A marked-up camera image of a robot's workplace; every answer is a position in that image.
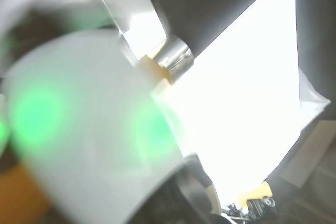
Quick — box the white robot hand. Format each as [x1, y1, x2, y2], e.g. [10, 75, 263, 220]
[0, 0, 219, 224]

